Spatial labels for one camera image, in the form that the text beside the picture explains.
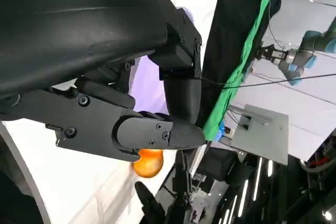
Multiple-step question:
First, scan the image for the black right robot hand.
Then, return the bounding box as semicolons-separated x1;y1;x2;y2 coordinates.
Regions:
134;150;192;224

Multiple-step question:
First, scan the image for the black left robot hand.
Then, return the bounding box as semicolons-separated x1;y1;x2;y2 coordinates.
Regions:
0;0;206;163

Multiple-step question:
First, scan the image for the orange white toy bread roll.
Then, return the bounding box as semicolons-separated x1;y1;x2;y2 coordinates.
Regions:
132;148;165;179

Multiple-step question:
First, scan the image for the lilac plate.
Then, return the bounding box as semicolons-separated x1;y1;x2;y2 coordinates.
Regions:
128;6;196;116

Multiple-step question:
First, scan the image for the grey metal box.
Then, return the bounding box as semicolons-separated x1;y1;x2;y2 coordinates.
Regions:
217;103;290;166

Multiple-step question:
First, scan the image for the black cloth backdrop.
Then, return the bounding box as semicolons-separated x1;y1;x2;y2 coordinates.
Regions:
196;0;283;128

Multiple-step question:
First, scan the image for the green cloth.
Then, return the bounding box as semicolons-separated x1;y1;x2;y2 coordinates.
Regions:
203;0;289;141

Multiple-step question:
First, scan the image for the thin black cable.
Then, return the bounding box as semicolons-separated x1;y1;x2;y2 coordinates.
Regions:
201;72;336;89

